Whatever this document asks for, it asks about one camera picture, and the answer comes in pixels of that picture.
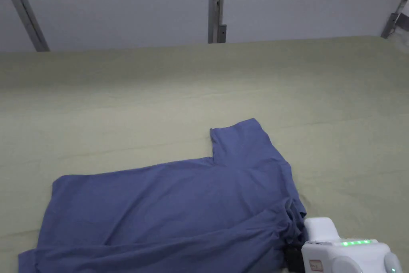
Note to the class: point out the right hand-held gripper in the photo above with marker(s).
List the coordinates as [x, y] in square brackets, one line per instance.
[338, 250]

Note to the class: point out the dark blue shirt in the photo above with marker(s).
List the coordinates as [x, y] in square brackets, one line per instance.
[166, 209]

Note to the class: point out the bed with pale green sheet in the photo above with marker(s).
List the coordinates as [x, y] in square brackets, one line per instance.
[127, 94]

